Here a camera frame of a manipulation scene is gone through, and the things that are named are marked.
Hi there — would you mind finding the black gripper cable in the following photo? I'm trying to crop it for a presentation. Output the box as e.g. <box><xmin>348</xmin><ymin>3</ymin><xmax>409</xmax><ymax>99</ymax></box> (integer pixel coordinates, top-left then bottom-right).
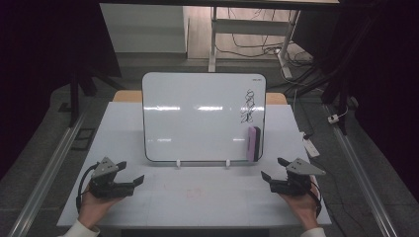
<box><xmin>75</xmin><ymin>161</ymin><xmax>101</xmax><ymax>214</ymax></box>
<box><xmin>308</xmin><ymin>180</ymin><xmax>323</xmax><ymax>219</ymax></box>

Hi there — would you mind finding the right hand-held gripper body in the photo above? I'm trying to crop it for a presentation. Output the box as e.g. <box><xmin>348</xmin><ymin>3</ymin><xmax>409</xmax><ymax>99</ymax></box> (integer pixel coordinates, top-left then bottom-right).
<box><xmin>270</xmin><ymin>157</ymin><xmax>327</xmax><ymax>198</ymax></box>

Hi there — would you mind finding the white cabinet panel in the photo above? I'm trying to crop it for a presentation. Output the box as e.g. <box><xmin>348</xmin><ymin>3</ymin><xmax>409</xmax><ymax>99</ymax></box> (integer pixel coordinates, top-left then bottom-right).
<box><xmin>99</xmin><ymin>3</ymin><xmax>190</xmax><ymax>54</ymax></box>

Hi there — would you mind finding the white metal desk frame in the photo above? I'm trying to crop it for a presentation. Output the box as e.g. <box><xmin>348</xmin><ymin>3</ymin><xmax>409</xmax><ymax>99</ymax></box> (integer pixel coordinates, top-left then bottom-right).
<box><xmin>208</xmin><ymin>6</ymin><xmax>301</xmax><ymax>80</ymax></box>

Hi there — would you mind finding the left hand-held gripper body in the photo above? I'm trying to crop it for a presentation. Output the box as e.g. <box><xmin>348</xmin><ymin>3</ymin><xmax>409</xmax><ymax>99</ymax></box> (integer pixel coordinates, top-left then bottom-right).
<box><xmin>88</xmin><ymin>156</ymin><xmax>135</xmax><ymax>199</ymax></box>

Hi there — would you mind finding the dark curtain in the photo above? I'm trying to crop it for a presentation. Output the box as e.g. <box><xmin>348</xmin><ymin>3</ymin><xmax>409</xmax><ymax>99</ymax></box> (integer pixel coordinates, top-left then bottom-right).
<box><xmin>293</xmin><ymin>0</ymin><xmax>419</xmax><ymax>201</ymax></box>
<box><xmin>0</xmin><ymin>0</ymin><xmax>123</xmax><ymax>181</ymax></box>

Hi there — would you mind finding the white whiteboard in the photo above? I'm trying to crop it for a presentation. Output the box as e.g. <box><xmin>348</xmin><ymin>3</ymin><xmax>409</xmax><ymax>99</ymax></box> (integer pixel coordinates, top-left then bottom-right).
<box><xmin>141</xmin><ymin>72</ymin><xmax>267</xmax><ymax>163</ymax></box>

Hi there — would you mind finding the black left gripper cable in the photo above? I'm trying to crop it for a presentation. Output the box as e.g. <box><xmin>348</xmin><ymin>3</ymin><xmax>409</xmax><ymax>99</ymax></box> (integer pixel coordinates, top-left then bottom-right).
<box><xmin>75</xmin><ymin>161</ymin><xmax>101</xmax><ymax>214</ymax></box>

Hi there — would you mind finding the white power strip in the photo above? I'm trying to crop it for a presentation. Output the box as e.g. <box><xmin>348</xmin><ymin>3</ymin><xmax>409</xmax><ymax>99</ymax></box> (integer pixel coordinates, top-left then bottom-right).
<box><xmin>299</xmin><ymin>131</ymin><xmax>321</xmax><ymax>159</ymax></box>

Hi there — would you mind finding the person's right hand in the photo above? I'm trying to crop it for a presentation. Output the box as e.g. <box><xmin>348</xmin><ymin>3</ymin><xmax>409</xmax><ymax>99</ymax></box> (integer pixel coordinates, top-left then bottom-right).
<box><xmin>279</xmin><ymin>175</ymin><xmax>321</xmax><ymax>231</ymax></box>

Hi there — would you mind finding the purple and black eraser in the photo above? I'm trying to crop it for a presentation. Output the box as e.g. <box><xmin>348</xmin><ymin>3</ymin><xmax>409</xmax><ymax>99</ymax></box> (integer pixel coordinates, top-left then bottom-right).
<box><xmin>247</xmin><ymin>125</ymin><xmax>262</xmax><ymax>163</ymax></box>

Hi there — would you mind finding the grey metal rail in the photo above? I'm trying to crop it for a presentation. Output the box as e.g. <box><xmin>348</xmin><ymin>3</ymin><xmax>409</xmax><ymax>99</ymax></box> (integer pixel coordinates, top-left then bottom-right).
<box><xmin>323</xmin><ymin>104</ymin><xmax>400</xmax><ymax>237</ymax></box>
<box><xmin>7</xmin><ymin>108</ymin><xmax>89</xmax><ymax>237</ymax></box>

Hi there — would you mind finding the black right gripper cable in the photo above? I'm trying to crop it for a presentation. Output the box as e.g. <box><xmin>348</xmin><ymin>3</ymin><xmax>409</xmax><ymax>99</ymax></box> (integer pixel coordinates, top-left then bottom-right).
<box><xmin>308</xmin><ymin>180</ymin><xmax>323</xmax><ymax>219</ymax></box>

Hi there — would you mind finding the black metal stand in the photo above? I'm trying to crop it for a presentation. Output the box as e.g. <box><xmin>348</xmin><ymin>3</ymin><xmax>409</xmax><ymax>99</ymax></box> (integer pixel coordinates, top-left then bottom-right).
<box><xmin>319</xmin><ymin>48</ymin><xmax>359</xmax><ymax>136</ymax></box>
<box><xmin>68</xmin><ymin>63</ymin><xmax>124</xmax><ymax>128</ymax></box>

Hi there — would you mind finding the wooden table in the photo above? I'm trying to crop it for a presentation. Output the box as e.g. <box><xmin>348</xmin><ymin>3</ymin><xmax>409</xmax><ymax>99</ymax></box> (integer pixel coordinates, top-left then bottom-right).
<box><xmin>113</xmin><ymin>90</ymin><xmax>289</xmax><ymax>106</ymax></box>

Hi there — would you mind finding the person's left hand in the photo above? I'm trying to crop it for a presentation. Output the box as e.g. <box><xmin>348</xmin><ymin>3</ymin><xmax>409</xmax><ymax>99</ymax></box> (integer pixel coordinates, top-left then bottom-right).
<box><xmin>77</xmin><ymin>188</ymin><xmax>124</xmax><ymax>230</ymax></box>

